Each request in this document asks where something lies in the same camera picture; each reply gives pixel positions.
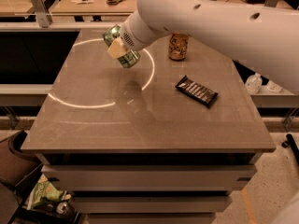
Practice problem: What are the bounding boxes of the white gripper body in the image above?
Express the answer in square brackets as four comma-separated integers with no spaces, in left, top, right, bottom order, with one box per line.
[120,10,168,51]

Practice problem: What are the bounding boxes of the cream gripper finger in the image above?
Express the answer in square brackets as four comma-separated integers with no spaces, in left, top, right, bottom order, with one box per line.
[107,37,129,59]

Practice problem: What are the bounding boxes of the green soda can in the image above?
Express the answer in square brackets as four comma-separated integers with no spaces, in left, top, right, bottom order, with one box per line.
[103,24,140,68]

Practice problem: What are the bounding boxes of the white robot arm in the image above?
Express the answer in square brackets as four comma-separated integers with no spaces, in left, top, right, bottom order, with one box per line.
[108,0,299,95]

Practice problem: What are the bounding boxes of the orange soda can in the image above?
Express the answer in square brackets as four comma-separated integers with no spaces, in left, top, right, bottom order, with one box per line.
[168,33,189,61]

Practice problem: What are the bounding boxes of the crushed can in bin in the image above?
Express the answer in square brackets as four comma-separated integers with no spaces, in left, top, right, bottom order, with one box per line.
[56,202,74,217]

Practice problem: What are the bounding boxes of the scissors on back desk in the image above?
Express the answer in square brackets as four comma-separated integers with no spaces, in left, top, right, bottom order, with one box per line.
[107,0,126,6]

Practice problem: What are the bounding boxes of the black candy bar wrapper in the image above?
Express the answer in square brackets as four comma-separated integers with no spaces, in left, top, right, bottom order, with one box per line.
[176,76,218,107]

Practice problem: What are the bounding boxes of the grey drawer cabinet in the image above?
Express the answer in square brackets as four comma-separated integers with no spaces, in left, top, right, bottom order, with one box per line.
[22,29,275,224]

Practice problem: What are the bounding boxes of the clear sanitizer bottle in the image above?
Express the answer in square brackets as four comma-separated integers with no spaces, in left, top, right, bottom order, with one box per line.
[245,73,263,95]
[266,80,282,93]

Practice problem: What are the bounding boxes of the brown trash bin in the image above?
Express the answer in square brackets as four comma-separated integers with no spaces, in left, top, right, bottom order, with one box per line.
[0,131,40,189]

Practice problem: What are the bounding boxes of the green snack bag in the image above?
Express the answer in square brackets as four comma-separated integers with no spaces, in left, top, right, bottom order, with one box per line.
[27,175,71,210]

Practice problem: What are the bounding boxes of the left metal bracket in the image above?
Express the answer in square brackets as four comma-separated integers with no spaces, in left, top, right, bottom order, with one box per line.
[30,0,52,28]

